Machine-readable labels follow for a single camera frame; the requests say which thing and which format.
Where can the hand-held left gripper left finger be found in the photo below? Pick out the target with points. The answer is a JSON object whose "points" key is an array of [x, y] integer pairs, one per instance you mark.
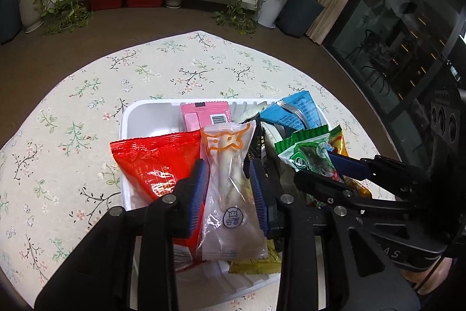
{"points": [[198, 194]]}

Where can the black snack packet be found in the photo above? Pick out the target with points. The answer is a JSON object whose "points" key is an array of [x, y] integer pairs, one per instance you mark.
{"points": [[259, 143]]}

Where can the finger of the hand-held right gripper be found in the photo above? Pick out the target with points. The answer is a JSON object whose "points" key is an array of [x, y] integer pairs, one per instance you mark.
{"points": [[327, 190], [349, 165]]}

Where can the green snack packet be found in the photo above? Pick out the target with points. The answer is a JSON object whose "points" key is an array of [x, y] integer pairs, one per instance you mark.
{"points": [[302, 150]]}

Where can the person's right hand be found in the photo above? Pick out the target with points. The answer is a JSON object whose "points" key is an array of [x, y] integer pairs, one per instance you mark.
{"points": [[433, 274]]}

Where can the dark blue-grey plant pot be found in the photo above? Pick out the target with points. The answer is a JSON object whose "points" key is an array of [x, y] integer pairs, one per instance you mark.
{"points": [[9, 16]]}

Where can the light blue snack packet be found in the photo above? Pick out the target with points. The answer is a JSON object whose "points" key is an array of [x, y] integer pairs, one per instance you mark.
{"points": [[295, 110]]}

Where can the yellow snack packet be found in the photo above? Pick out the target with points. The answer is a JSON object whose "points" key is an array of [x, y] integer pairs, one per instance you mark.
{"points": [[251, 265]]}

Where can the clear packet orange cat outline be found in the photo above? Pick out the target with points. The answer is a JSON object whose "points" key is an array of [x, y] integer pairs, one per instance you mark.
{"points": [[225, 187]]}

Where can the red snack packet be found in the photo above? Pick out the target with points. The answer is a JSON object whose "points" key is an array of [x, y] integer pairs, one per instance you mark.
{"points": [[153, 158]]}

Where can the dark grey plant pot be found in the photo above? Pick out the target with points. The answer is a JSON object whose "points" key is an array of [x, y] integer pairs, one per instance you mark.
{"points": [[298, 16]]}

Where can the small white plant pot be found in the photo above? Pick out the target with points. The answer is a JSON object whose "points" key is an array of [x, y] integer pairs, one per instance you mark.
{"points": [[174, 0]]}

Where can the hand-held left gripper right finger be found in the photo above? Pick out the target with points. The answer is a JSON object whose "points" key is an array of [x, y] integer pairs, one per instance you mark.
{"points": [[258, 194]]}

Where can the tall white plant pot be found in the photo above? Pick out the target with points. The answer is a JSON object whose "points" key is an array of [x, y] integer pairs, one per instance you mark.
{"points": [[271, 8]]}

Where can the pink snack packet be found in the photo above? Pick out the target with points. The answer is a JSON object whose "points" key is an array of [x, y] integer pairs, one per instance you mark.
{"points": [[204, 112]]}

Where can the white ribbed plant pot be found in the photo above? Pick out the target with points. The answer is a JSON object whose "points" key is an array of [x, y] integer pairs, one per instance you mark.
{"points": [[31, 8]]}

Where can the dark glass cabinet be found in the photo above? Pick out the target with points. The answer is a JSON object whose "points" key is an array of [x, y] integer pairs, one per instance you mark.
{"points": [[382, 23]]}

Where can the orange snack packet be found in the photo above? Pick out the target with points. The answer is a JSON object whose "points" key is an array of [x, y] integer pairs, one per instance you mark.
{"points": [[338, 139]]}

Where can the white plastic tray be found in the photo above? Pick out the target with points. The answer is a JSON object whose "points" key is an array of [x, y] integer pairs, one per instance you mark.
{"points": [[153, 118]]}

